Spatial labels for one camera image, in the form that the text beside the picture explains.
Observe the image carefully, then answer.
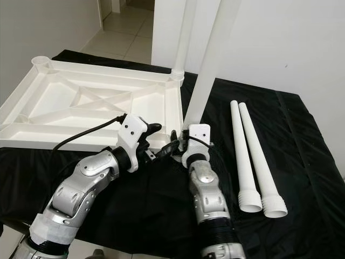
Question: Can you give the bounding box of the white tapered plastic table leg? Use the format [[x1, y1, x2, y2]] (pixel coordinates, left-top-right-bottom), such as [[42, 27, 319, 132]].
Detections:
[[171, 0, 197, 79], [183, 0, 243, 130], [238, 103, 288, 218], [229, 100, 264, 213]]

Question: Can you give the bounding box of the white plastic table top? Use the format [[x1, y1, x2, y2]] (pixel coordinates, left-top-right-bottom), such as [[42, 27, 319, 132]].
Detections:
[[0, 55, 184, 152]]

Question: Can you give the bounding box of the black table cloth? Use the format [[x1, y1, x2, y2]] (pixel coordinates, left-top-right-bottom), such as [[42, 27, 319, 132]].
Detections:
[[0, 50, 345, 259]]

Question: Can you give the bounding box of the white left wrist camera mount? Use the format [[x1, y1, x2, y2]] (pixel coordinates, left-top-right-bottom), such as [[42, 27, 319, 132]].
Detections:
[[120, 114, 149, 172]]

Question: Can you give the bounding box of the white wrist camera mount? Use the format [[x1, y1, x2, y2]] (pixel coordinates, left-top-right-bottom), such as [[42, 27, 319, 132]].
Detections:
[[181, 124, 211, 168], [120, 114, 149, 172]]

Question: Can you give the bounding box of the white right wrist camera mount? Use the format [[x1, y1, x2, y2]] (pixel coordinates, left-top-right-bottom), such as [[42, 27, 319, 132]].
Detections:
[[181, 124, 211, 168]]

